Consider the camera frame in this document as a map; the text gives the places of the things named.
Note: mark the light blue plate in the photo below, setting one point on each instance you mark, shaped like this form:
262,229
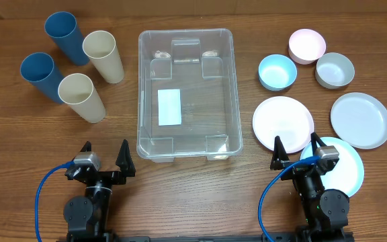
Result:
348,174

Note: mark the grey plate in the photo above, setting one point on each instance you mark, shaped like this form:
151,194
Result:
360,120

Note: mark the dark blue cup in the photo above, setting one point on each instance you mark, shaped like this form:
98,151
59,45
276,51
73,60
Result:
62,28
40,70

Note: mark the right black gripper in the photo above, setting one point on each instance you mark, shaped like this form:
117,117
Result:
279,154

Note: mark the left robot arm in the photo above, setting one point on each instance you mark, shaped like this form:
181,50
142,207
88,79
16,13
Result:
86,215

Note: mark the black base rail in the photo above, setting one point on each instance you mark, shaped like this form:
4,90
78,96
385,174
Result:
279,237

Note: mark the pink bowl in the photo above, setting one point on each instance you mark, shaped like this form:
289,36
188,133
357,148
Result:
306,46

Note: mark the grey bowl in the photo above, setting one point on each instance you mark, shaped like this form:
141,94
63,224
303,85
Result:
334,70

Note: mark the rear dark blue cup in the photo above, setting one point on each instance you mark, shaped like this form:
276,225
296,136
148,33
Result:
62,28

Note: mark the light blue bowl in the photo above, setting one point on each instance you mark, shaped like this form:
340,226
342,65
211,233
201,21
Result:
277,72

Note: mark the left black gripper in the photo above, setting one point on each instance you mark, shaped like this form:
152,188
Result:
126,167

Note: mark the front dark blue cup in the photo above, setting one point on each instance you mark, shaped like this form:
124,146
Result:
40,70

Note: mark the beige cup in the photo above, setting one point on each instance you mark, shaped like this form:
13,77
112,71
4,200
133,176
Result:
101,48
78,92

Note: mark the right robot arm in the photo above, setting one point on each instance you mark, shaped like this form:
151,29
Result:
325,209

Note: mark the clear plastic storage bin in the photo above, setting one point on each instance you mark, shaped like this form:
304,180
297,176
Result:
201,64

